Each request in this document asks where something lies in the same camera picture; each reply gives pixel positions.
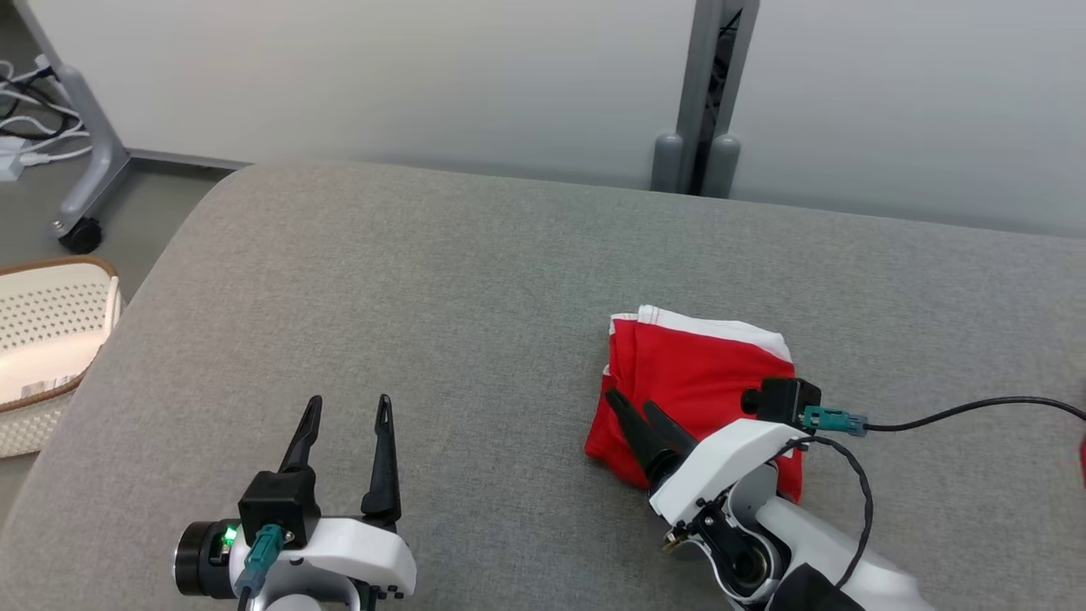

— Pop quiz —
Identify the cream perforated laundry basket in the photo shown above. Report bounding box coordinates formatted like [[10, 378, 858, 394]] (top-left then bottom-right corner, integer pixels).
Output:
[[0, 256, 125, 460]]

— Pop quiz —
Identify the red shorts white trim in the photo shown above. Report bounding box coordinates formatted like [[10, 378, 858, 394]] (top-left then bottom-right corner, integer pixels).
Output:
[[584, 304, 804, 504]]

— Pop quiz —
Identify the grey partition post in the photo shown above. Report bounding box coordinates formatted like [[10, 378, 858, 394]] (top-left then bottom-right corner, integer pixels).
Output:
[[650, 0, 761, 198]]

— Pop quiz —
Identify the black floor cable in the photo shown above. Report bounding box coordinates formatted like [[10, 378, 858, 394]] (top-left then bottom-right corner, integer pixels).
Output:
[[0, 72, 67, 143]]

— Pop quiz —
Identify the grey desk leg with caster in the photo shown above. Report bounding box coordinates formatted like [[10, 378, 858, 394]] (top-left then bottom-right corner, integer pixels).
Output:
[[13, 0, 133, 255]]

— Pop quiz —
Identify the white floor cable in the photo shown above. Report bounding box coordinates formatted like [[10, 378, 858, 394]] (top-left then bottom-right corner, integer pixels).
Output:
[[0, 55, 94, 167]]

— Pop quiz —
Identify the black left cable teal plug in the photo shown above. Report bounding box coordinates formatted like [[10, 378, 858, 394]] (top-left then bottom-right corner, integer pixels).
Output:
[[233, 524, 285, 611]]

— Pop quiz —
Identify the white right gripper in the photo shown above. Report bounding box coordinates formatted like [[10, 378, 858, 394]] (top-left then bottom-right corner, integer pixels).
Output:
[[604, 388, 811, 527]]

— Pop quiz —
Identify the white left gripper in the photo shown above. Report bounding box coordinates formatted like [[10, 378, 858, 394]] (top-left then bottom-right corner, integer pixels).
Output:
[[174, 394, 418, 611]]

